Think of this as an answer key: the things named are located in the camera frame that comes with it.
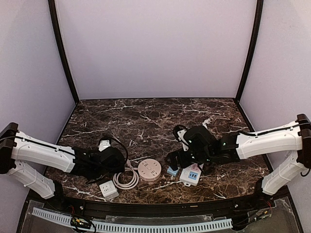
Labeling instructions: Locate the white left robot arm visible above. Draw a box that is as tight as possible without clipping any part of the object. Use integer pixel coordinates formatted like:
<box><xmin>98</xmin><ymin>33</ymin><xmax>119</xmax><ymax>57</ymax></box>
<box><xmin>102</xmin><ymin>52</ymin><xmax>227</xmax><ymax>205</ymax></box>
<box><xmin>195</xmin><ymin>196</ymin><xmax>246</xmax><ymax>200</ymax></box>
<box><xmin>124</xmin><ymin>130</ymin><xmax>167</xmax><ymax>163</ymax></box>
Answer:
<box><xmin>0</xmin><ymin>122</ymin><xmax>128</xmax><ymax>200</ymax></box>

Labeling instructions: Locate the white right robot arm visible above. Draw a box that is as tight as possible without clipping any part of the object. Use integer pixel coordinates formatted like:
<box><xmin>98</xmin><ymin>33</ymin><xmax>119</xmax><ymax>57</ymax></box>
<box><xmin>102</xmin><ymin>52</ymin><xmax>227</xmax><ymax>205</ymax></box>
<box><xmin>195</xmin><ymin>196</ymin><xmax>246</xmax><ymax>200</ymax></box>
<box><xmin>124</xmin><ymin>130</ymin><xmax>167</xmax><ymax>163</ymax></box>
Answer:
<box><xmin>166</xmin><ymin>114</ymin><xmax>311</xmax><ymax>197</ymax></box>

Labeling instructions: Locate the blue plug adapter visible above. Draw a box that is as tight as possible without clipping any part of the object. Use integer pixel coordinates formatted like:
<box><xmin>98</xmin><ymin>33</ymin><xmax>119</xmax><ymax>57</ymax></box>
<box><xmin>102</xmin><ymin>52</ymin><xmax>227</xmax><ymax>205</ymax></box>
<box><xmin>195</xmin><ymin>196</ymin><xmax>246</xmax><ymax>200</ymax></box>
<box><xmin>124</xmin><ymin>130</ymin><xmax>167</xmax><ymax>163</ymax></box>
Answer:
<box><xmin>167</xmin><ymin>167</ymin><xmax>180</xmax><ymax>180</ymax></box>

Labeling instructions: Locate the pink round power socket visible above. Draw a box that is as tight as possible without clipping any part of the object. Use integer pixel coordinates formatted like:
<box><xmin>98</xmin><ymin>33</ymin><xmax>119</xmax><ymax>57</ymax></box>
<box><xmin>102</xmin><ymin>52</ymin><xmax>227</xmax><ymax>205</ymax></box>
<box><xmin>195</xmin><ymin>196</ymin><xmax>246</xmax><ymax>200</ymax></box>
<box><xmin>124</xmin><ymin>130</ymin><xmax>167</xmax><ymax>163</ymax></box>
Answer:
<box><xmin>138</xmin><ymin>159</ymin><xmax>162</xmax><ymax>182</ymax></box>

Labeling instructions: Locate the white multicolour power strip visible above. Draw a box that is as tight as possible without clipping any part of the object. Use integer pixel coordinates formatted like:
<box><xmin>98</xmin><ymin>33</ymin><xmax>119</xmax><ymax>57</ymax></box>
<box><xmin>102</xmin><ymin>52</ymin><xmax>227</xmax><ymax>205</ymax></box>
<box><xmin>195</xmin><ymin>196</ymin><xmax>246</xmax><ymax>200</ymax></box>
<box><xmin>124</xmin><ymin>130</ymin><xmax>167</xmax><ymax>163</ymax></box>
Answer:
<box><xmin>179</xmin><ymin>164</ymin><xmax>204</xmax><ymax>186</ymax></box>

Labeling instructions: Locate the white cube socket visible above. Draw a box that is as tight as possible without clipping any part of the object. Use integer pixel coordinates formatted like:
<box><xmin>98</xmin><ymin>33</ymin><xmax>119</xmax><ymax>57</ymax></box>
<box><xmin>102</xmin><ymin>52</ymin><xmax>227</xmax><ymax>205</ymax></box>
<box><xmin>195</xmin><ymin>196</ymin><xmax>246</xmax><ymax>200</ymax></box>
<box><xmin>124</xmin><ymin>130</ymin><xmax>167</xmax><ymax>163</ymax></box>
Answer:
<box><xmin>99</xmin><ymin>181</ymin><xmax>119</xmax><ymax>201</ymax></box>

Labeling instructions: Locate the small circuit board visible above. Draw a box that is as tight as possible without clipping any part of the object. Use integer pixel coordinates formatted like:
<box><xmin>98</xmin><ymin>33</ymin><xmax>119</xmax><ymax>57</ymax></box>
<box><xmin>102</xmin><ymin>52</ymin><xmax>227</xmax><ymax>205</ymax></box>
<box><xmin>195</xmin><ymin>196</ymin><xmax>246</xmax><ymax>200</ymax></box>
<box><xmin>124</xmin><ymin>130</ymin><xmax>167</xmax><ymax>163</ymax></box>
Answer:
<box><xmin>70</xmin><ymin>217</ymin><xmax>92</xmax><ymax>229</ymax></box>

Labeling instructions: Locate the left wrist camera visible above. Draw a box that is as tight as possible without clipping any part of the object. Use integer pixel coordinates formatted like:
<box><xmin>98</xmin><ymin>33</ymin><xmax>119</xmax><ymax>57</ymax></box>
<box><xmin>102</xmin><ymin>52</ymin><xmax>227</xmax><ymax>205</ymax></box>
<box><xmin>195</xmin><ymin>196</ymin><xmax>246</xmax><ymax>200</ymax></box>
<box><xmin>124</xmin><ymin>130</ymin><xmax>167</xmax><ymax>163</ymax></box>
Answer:
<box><xmin>98</xmin><ymin>138</ymin><xmax>111</xmax><ymax>152</ymax></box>

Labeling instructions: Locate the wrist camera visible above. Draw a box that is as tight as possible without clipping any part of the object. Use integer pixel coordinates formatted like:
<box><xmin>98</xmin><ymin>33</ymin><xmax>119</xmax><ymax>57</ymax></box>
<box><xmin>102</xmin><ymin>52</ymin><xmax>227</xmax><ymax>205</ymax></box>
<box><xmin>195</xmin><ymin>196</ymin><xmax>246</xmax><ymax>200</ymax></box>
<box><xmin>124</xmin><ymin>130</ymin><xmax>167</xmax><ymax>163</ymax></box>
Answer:
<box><xmin>98</xmin><ymin>138</ymin><xmax>111</xmax><ymax>152</ymax></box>
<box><xmin>173</xmin><ymin>125</ymin><xmax>189</xmax><ymax>151</ymax></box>

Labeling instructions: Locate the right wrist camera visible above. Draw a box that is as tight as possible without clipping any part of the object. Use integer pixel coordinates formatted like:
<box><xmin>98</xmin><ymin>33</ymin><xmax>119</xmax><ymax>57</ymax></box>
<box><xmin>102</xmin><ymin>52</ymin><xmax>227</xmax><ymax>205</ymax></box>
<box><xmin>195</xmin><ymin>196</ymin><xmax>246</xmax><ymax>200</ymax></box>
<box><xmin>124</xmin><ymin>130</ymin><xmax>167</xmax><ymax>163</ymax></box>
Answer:
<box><xmin>173</xmin><ymin>125</ymin><xmax>189</xmax><ymax>151</ymax></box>

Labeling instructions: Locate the white coiled socket cable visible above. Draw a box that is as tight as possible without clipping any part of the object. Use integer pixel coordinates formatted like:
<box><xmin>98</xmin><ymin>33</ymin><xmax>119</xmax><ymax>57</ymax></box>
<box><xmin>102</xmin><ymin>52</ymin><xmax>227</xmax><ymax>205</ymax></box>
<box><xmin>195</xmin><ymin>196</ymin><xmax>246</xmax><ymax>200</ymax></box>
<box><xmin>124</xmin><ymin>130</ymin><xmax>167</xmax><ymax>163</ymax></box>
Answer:
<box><xmin>113</xmin><ymin>160</ymin><xmax>140</xmax><ymax>190</ymax></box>

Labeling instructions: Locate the black front table rail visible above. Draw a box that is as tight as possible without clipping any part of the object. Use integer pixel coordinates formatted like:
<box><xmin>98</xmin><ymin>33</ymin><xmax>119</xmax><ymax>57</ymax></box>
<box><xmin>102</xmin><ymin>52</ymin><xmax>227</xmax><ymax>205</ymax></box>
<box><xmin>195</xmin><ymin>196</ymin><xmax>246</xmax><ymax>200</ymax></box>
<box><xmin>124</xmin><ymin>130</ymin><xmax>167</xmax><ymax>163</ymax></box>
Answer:
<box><xmin>58</xmin><ymin>195</ymin><xmax>269</xmax><ymax>218</ymax></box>

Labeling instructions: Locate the grey slotted cable duct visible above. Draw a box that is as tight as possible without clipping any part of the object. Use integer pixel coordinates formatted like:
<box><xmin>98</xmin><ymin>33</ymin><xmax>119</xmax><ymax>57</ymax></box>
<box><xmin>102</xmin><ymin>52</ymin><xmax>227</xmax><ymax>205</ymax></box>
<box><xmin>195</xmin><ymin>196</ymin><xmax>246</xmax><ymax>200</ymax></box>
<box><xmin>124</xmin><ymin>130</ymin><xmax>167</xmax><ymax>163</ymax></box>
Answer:
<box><xmin>32</xmin><ymin>207</ymin><xmax>233</xmax><ymax>233</ymax></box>

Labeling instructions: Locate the right black frame post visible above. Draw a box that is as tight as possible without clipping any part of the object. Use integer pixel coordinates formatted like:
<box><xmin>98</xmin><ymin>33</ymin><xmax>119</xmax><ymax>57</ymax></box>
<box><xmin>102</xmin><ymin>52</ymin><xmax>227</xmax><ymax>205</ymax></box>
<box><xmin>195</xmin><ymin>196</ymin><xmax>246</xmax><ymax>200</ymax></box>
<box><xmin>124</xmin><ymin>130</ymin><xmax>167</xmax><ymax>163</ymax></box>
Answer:
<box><xmin>235</xmin><ymin>0</ymin><xmax>264</xmax><ymax>104</ymax></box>

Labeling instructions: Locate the black frame post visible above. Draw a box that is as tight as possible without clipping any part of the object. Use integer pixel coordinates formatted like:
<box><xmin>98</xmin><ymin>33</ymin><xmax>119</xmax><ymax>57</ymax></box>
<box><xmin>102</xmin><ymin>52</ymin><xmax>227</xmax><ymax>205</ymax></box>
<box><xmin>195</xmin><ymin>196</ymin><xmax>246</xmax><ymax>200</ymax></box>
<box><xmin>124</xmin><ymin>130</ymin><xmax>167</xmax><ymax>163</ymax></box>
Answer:
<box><xmin>235</xmin><ymin>0</ymin><xmax>264</xmax><ymax>104</ymax></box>
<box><xmin>48</xmin><ymin>0</ymin><xmax>80</xmax><ymax>105</ymax></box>

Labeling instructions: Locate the left black frame post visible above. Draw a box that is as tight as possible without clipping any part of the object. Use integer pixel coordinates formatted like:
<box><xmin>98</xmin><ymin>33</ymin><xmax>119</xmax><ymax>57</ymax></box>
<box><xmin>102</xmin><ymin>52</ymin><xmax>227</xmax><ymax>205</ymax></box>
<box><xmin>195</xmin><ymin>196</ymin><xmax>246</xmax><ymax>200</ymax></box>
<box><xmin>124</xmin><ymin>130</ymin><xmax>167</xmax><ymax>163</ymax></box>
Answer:
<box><xmin>48</xmin><ymin>0</ymin><xmax>80</xmax><ymax>105</ymax></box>

